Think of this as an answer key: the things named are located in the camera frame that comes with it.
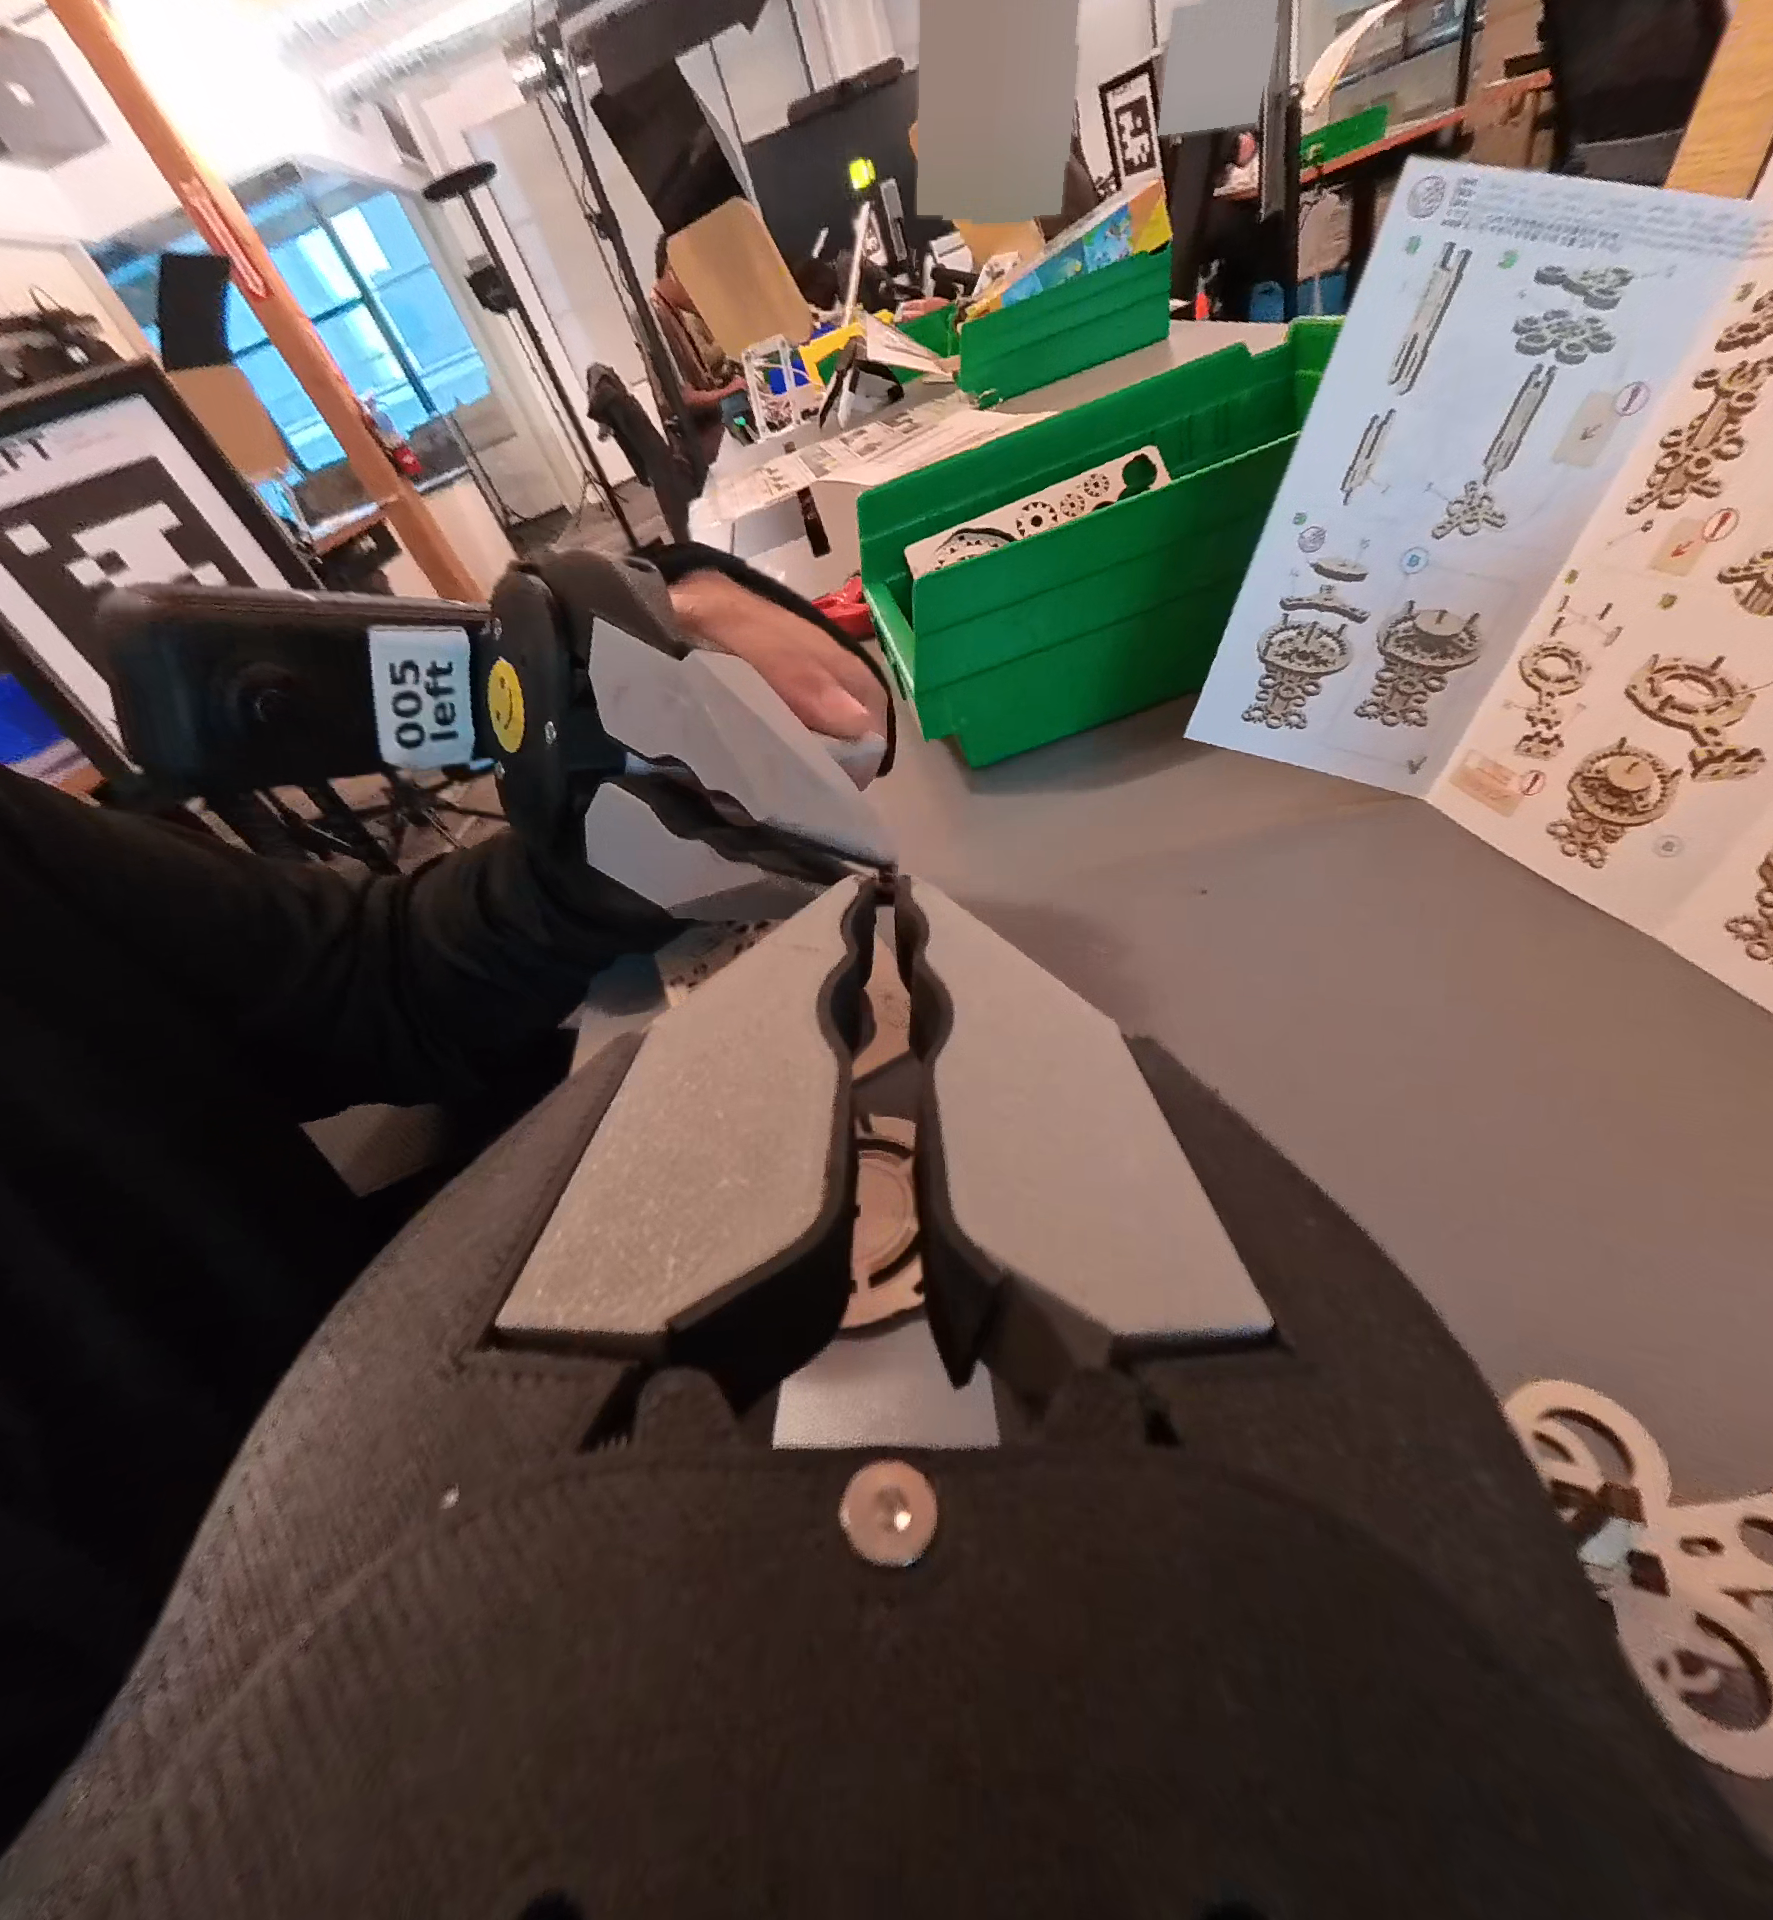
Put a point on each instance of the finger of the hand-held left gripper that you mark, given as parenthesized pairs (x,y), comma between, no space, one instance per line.
(624,849)
(722,720)

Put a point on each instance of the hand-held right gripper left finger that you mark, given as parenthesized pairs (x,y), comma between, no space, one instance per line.
(678,1141)

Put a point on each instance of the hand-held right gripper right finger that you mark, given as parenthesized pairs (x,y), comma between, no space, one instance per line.
(1088,1162)

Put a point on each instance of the round wooden model assembly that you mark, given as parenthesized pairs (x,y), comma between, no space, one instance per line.
(884,1215)

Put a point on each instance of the person's left forearm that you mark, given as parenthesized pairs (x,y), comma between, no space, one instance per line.
(225,975)

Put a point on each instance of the pale wooden parts sheet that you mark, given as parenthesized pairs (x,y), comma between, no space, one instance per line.
(1038,517)

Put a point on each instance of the person's left hand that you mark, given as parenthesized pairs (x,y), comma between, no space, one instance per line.
(782,660)

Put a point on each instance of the red black hand tool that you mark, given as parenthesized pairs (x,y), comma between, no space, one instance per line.
(845,609)

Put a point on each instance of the printed paper sheets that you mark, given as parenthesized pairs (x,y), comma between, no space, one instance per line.
(827,458)

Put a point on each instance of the large green plastic bin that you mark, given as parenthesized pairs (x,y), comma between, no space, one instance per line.
(1066,630)

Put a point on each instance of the tan cardboard sheet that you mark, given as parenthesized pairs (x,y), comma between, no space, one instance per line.
(738,271)

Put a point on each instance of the small green plastic bin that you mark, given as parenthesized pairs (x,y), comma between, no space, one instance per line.
(1066,324)

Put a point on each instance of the black light panel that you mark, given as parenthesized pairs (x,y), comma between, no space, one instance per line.
(662,134)

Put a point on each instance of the colourful box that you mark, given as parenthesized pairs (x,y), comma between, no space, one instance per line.
(1088,249)

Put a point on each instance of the printed marker tag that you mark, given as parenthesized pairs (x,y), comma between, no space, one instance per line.
(1132,128)

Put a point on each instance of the flat wooden part with holes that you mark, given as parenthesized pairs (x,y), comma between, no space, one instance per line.
(1696,1567)

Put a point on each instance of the folded instruction booklet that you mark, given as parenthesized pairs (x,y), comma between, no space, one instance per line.
(1575,601)

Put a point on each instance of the orange post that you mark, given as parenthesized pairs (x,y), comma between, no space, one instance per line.
(256,286)

